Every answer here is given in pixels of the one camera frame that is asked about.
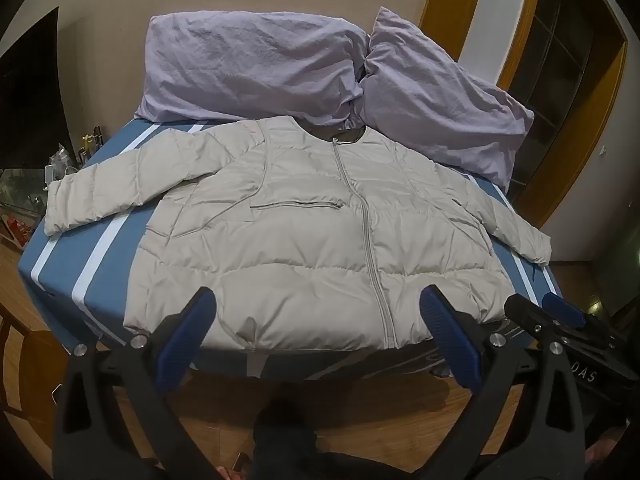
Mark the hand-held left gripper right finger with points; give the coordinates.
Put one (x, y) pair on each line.
(450, 340)

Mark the dark screen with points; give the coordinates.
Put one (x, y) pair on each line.
(30, 90)

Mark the red box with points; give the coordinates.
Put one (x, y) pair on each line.
(16, 230)

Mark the clear plastic bag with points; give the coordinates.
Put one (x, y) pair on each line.
(61, 160)

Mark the cluster of small bottles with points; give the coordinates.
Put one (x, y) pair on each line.
(91, 145)

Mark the wooden framed glass door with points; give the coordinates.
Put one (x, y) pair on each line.
(560, 85)

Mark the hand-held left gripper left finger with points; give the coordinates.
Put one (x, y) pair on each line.
(175, 350)

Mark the blue white-striped bed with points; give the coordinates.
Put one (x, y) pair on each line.
(85, 270)

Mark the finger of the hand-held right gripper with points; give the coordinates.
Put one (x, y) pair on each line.
(562, 306)
(530, 317)

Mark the person's dark trouser leg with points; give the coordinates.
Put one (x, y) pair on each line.
(285, 440)

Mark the beige puffer jacket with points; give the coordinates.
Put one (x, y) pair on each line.
(300, 210)

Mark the large lilac pillow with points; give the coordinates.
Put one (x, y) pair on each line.
(250, 60)

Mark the glass side table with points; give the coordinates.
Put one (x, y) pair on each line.
(22, 190)

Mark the small lilac pillow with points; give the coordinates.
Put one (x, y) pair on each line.
(440, 100)

